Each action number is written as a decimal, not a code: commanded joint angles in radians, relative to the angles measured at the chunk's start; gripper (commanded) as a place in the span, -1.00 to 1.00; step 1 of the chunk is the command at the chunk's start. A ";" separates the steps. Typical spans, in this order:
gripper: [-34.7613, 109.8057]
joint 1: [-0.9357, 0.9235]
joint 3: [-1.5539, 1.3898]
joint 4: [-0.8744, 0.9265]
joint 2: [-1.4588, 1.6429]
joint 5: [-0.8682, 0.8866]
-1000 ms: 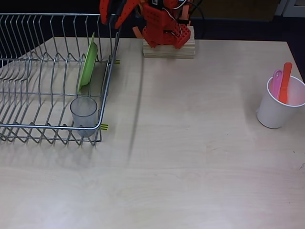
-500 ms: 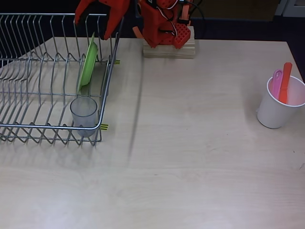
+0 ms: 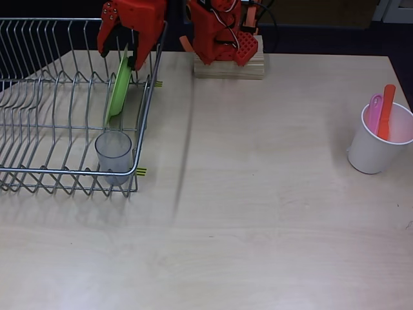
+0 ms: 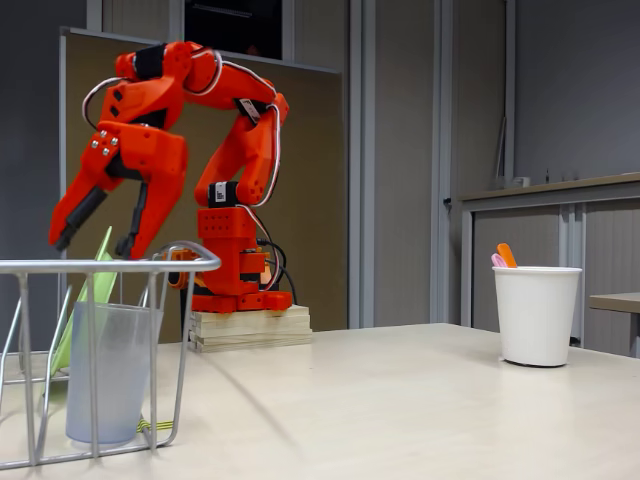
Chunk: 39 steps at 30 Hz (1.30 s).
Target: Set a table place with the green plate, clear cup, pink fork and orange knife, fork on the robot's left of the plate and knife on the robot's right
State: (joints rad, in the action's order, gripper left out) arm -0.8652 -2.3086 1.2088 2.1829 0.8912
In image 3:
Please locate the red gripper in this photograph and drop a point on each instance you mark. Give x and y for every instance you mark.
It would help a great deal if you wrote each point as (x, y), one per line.
(143, 16)

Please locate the green plastic plate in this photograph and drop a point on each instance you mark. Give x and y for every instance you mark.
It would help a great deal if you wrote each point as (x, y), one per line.
(117, 90)

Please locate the translucent grey plastic cup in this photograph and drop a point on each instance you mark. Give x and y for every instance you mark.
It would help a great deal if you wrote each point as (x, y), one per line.
(113, 155)

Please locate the pink plastic fork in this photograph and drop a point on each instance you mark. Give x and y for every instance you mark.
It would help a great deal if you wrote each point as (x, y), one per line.
(375, 113)

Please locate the orange plastic knife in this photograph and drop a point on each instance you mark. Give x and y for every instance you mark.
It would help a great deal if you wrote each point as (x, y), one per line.
(385, 113)

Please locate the red robot arm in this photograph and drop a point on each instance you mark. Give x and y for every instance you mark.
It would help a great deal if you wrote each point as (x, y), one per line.
(209, 29)

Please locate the orange plastic clamp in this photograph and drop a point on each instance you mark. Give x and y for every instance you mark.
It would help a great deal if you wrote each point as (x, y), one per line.
(186, 43)

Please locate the wooden base block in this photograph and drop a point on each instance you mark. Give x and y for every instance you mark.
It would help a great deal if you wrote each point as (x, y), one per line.
(226, 71)

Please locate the white paper cup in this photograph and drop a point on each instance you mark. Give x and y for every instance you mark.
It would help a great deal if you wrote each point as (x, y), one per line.
(371, 151)

